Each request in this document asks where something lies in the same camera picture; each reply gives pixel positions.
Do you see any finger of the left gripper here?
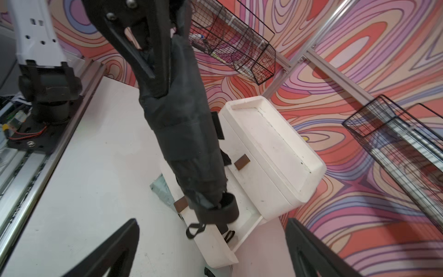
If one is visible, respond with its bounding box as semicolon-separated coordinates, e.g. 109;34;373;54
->
83;0;171;98

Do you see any brown lower pull tab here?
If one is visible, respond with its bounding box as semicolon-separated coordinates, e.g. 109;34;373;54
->
174;196;189;214

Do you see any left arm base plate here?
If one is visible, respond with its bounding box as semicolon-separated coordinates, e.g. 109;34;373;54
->
6;96;83;154

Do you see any mint umbrella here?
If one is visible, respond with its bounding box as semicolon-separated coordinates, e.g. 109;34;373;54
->
150;174;176;212

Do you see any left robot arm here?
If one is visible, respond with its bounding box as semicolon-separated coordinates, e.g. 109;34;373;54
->
7;1;170;122

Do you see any black wire basket left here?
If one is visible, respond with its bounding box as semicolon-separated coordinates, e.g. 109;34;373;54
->
189;1;276;85

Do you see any black wire basket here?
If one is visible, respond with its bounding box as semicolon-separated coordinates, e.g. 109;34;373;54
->
343;95;443;230
189;1;276;85

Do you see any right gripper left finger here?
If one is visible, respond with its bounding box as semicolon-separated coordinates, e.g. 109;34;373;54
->
64;218;140;277

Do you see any white drawer cabinet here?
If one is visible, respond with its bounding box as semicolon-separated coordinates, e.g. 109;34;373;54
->
218;96;326;220

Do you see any brown drawer pull tab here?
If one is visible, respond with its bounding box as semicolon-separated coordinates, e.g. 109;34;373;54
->
234;154;250;171

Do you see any white drawer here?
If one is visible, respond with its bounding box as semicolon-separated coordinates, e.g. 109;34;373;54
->
160;159;264;268

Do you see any black umbrella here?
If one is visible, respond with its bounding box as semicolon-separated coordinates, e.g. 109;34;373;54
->
138;32;240;240

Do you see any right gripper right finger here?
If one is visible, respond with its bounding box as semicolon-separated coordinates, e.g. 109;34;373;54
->
285;218;360;277

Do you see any black wire basket back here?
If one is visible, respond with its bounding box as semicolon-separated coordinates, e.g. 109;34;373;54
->
343;95;443;230

